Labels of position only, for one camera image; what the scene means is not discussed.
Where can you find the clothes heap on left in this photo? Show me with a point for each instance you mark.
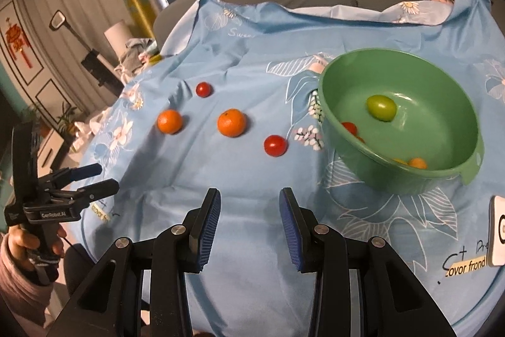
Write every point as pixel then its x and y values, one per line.
pixel 138 55

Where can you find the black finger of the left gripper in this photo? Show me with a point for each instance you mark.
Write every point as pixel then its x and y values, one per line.
pixel 80 199
pixel 63 177

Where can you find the light blue floral cloth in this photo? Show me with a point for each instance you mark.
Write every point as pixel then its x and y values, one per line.
pixel 266 61

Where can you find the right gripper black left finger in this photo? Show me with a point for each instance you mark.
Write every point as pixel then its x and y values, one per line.
pixel 108 301

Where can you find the person's left hand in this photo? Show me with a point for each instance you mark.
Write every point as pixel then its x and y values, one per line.
pixel 20 241

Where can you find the small brown fruit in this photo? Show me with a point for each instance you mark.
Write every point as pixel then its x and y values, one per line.
pixel 417 162
pixel 400 161

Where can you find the green tomato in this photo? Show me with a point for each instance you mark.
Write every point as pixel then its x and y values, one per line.
pixel 381 107

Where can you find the pink sleeved left forearm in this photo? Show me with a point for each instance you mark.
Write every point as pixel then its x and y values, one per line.
pixel 26 300

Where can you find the potted plant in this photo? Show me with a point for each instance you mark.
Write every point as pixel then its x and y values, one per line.
pixel 63 124

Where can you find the red chinese knot decoration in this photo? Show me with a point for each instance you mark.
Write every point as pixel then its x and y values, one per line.
pixel 17 42

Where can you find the orange mandarin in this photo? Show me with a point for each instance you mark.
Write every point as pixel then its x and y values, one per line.
pixel 232 123
pixel 169 122

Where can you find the white round-logo device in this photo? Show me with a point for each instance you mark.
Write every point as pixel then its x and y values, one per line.
pixel 497 232

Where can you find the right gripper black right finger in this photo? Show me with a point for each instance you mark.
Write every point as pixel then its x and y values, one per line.
pixel 392 301

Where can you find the white paper roll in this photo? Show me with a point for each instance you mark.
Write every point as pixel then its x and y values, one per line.
pixel 117 36

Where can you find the green plastic bowl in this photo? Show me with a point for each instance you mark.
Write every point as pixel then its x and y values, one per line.
pixel 435 120

